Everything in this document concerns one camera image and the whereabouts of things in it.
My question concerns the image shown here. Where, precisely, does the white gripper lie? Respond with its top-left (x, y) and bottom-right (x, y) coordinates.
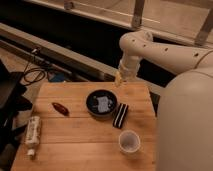
top-left (114, 55), bottom-right (141, 87)

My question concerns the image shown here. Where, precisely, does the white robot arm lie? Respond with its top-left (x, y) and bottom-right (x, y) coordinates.
top-left (115, 30), bottom-right (213, 171)

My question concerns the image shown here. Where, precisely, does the crumpled foil wrapper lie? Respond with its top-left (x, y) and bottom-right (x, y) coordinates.
top-left (96, 96), bottom-right (111, 113)

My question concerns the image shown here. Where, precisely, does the black round bowl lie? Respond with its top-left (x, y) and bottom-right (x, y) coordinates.
top-left (86, 89), bottom-right (118, 118)

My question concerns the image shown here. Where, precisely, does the black white striped block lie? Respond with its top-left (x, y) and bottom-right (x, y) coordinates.
top-left (113, 103), bottom-right (129, 129)

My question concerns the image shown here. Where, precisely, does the dark red chili pepper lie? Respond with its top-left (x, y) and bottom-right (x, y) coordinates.
top-left (52, 102), bottom-right (69, 116)

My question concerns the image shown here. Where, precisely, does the blue box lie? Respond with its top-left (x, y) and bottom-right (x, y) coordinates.
top-left (49, 73), bottom-right (65, 82)

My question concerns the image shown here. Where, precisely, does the white toothpaste tube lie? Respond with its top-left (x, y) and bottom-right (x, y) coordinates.
top-left (25, 116), bottom-right (41, 159)

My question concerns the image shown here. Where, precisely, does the black cable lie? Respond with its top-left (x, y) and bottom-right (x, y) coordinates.
top-left (20, 46), bottom-right (54, 87)

